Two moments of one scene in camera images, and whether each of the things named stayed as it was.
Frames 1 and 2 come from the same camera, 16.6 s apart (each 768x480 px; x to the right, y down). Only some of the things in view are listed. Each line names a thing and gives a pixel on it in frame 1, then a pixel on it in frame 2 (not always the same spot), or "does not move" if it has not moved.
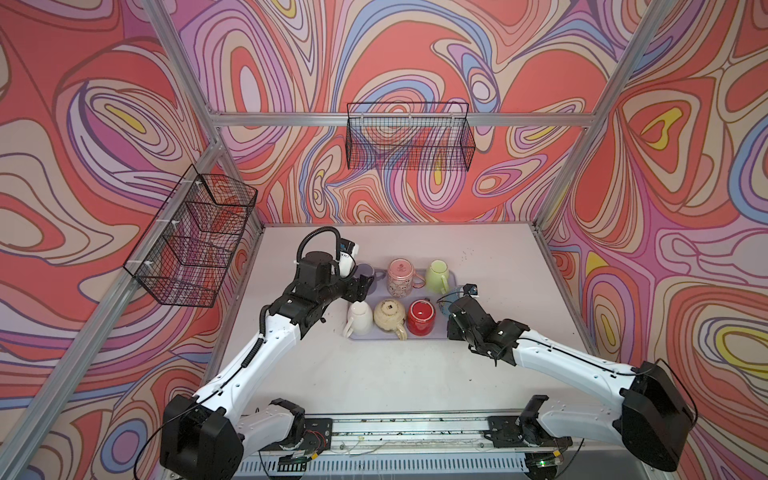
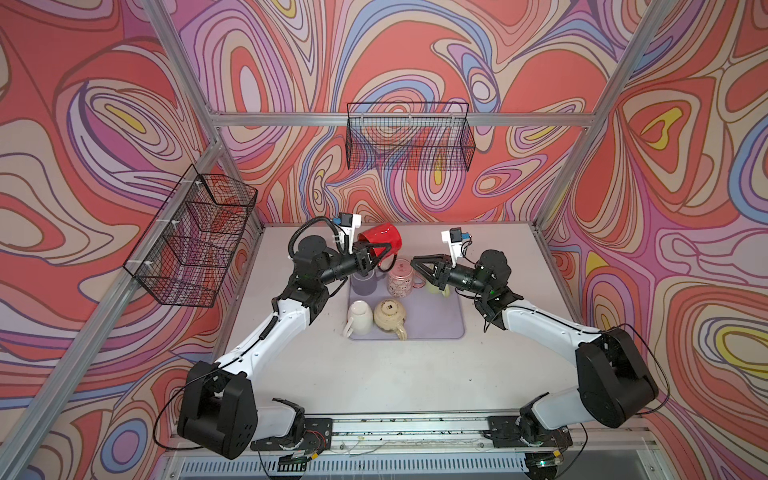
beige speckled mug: (389, 316) does not move
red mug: (421, 317) to (386, 234)
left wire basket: (184, 256) does not move
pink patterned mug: (402, 278) does not move
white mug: (360, 320) does not move
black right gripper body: (455, 332) to (463, 278)
